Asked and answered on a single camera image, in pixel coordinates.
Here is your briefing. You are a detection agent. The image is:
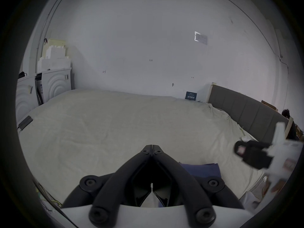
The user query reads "stack of white foam blocks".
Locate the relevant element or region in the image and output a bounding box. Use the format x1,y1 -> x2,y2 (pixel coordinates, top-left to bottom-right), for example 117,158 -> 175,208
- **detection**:
37,39 -> 72,73

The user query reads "bed with beige sheet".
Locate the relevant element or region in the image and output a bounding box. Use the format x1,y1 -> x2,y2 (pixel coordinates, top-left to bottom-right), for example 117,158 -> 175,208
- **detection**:
18,88 -> 273,211

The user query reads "dark blue garment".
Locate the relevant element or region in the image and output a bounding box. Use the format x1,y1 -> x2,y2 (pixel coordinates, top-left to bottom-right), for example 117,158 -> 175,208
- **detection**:
178,163 -> 222,178

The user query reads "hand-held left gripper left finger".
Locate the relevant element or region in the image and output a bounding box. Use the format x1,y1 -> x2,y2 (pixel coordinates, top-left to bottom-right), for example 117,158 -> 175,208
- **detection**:
61,145 -> 152,226

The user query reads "grey padded headboard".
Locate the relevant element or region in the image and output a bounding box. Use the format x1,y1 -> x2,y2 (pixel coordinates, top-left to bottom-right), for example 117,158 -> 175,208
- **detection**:
208,82 -> 293,144

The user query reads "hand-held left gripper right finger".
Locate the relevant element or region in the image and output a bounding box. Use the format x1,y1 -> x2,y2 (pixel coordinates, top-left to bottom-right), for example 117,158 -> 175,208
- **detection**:
152,145 -> 245,226

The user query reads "person's right hand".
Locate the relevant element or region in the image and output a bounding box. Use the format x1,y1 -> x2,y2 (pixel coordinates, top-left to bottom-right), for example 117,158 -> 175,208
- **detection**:
266,178 -> 290,195

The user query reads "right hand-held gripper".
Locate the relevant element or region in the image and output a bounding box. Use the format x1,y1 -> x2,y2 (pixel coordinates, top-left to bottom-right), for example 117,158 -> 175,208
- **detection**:
234,122 -> 304,183

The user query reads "small flat black device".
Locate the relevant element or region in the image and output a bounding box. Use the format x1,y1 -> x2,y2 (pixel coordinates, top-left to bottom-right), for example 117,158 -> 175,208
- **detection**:
18,115 -> 34,130

